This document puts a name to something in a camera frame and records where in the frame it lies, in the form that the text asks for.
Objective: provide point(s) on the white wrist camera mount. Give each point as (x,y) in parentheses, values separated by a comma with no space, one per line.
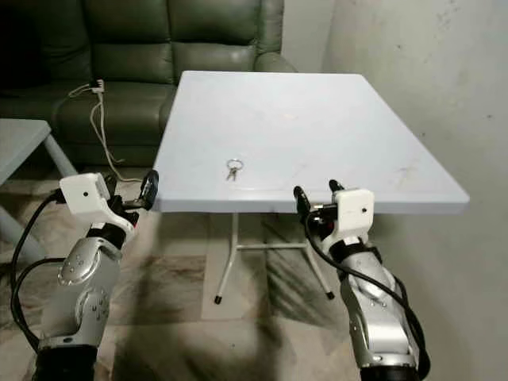
(83,194)
(355,210)

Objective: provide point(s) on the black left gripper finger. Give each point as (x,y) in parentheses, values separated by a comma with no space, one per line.
(144,189)
(154,187)

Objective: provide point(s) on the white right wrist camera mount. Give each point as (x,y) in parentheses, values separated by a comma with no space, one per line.
(355,210)

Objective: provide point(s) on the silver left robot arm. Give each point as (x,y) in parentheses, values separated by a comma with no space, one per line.
(83,294)

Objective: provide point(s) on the grey side table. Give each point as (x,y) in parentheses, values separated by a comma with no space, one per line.
(20,143)

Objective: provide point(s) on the white folding table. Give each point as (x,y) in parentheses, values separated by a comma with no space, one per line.
(302,127)

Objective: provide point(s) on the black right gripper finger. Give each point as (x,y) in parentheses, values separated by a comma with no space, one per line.
(302,205)
(336,189)

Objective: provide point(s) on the dark green leather sofa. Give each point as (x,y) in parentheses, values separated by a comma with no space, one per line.
(127,48)

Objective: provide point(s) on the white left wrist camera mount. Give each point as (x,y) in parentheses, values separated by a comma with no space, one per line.
(83,194)

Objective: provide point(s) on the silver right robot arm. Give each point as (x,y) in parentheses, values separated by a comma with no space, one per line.
(373,309)

